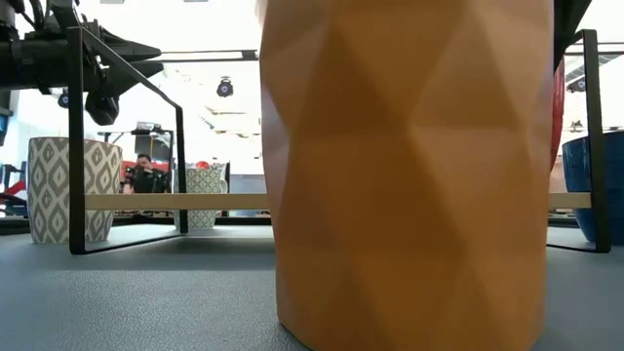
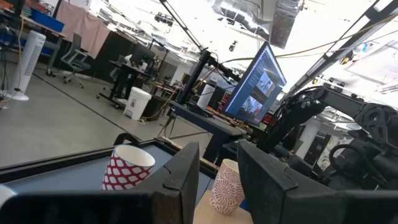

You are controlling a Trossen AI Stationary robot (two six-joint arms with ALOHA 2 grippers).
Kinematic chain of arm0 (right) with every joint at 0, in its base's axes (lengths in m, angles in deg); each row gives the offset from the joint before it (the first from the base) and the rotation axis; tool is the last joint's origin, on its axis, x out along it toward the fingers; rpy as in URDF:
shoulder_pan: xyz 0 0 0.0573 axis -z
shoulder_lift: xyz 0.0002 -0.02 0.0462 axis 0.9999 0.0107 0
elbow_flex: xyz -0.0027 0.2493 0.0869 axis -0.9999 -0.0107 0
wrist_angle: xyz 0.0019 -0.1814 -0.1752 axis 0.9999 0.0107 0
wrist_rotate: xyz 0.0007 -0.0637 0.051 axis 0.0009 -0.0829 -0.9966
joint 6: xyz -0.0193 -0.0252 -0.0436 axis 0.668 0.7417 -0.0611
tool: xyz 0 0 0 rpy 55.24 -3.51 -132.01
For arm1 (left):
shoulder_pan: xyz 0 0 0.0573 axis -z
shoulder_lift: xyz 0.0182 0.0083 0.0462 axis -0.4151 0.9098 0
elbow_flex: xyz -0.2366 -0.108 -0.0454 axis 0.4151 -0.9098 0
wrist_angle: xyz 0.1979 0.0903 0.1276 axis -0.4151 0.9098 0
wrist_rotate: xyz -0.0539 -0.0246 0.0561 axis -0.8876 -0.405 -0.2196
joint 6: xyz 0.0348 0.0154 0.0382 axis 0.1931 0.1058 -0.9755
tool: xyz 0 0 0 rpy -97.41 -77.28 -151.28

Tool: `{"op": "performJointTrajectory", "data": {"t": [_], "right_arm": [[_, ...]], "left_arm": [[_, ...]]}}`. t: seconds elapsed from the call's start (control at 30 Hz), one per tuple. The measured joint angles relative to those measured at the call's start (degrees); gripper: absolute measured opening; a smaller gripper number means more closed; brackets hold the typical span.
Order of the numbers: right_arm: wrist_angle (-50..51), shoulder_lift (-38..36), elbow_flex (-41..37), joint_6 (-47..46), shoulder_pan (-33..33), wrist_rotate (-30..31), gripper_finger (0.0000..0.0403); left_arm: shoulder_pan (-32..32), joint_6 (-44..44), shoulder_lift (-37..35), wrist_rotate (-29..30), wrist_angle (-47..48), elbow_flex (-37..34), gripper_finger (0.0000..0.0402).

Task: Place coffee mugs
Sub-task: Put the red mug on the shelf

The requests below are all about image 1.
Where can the black aluminium table frame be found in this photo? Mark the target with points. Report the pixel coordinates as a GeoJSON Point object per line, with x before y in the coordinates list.
{"type": "Point", "coordinates": [239, 221]}

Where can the person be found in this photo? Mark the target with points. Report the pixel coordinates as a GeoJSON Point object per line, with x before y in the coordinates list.
{"type": "Point", "coordinates": [145, 180]}

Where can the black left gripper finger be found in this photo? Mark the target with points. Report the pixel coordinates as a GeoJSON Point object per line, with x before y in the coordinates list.
{"type": "Point", "coordinates": [141, 52]}
{"type": "Point", "coordinates": [146, 69]}

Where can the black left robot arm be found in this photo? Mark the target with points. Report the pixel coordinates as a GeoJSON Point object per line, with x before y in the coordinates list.
{"type": "Point", "coordinates": [19, 63]}

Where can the brown faceted mug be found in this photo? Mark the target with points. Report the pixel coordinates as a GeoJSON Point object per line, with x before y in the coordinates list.
{"type": "Point", "coordinates": [414, 195]}

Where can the blue-grey table mat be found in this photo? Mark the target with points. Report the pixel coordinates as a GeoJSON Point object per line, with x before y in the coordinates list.
{"type": "Point", "coordinates": [146, 302]}

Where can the white mug grey diamond pattern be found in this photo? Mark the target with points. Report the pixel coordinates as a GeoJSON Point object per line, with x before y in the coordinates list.
{"type": "Point", "coordinates": [49, 190]}

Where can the wooden shelf rack black frame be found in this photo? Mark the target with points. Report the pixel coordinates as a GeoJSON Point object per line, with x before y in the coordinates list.
{"type": "Point", "coordinates": [195, 201]}

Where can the blue mug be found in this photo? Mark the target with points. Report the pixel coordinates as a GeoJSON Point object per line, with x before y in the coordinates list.
{"type": "Point", "coordinates": [573, 166]}

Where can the white mug small lattice pattern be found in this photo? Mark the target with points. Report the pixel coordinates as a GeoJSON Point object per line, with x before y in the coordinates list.
{"type": "Point", "coordinates": [202, 180]}

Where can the black ceiling spotlight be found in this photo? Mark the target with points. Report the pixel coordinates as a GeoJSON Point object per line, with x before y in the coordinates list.
{"type": "Point", "coordinates": [224, 88]}
{"type": "Point", "coordinates": [577, 85]}
{"type": "Point", "coordinates": [63, 100]}

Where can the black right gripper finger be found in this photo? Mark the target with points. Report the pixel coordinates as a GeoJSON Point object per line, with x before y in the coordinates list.
{"type": "Point", "coordinates": [568, 19]}

